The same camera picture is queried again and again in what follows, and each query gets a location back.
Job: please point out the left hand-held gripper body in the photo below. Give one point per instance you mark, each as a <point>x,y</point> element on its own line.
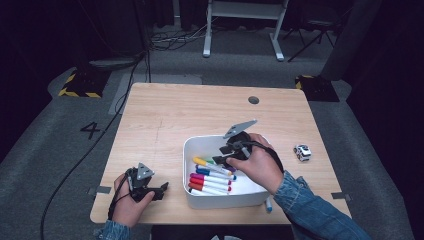
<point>145,172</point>

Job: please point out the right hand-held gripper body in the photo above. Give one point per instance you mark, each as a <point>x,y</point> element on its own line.
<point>240,128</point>

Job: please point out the bright green marker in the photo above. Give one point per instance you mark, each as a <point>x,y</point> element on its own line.
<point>210,161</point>

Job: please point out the purple marker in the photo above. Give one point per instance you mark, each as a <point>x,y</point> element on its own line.
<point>232,169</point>

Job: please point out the yellow marker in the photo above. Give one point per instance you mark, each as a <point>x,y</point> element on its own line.
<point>200,161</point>

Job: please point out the dark blue marker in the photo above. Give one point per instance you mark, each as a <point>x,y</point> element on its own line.
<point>203,171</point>

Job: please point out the orange-red marker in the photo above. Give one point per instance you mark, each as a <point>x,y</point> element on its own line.
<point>195,186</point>

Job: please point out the red marker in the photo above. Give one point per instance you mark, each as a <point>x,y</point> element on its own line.
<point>196,181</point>

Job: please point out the black marker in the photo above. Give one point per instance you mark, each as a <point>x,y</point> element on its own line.
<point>200,192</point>

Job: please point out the white plastic storage box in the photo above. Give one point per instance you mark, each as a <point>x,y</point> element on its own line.
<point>230,201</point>

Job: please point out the light blue marker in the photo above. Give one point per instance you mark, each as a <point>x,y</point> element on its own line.
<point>268,206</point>

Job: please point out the person's left hand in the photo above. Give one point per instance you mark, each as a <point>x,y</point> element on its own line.
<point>128,211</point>

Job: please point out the person's right hand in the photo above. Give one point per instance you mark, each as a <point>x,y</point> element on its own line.
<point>260,166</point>

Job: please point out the round grey table grommet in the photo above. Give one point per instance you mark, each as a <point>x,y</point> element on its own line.
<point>253,100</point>

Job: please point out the grey tape piece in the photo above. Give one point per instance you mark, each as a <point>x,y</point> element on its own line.
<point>103,190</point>
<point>340,196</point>

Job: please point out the black seat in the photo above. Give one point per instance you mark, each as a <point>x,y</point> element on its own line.
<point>200,232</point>

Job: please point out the small white toy car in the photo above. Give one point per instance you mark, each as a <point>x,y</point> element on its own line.
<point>302,152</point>

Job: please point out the small grey white object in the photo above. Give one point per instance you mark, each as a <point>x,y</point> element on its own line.
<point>231,238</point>

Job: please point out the black yellow striped floor base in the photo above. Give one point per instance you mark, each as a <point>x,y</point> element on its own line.
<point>83,83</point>
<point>316,90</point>

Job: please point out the grey stand base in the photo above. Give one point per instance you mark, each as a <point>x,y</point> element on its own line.
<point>113,63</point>

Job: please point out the black folding stand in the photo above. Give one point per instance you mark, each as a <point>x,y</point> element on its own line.
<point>316,23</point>

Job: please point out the grey padded column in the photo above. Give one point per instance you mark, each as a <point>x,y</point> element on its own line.
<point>350,40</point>

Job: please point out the white desk frame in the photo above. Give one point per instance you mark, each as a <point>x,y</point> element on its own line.
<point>245,10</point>

